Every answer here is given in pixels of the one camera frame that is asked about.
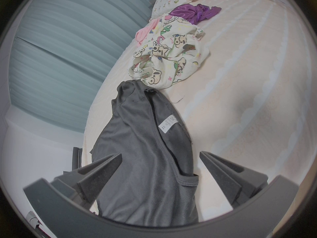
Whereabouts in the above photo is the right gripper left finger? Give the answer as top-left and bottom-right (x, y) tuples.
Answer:
(53, 153), (123, 201)

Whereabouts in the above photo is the blue-green curtain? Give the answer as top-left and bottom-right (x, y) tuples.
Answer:
(18, 0), (159, 84)
(9, 36), (109, 133)

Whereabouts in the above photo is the purple garment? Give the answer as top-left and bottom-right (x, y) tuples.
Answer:
(168, 4), (222, 25)

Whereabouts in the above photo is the black T-shirt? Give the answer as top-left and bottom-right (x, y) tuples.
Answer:
(90, 80), (200, 227)

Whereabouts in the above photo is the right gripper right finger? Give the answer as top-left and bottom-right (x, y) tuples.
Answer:
(199, 151), (268, 205)

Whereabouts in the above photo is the white printed pyjama garment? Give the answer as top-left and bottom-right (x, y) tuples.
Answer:
(127, 15), (210, 89)

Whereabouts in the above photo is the black chest of drawers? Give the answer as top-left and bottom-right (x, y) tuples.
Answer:
(63, 146), (83, 174)

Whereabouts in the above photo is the bed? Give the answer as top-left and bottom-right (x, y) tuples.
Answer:
(83, 0), (315, 223)

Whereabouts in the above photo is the pink garment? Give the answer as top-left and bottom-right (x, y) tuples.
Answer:
(135, 18), (161, 46)

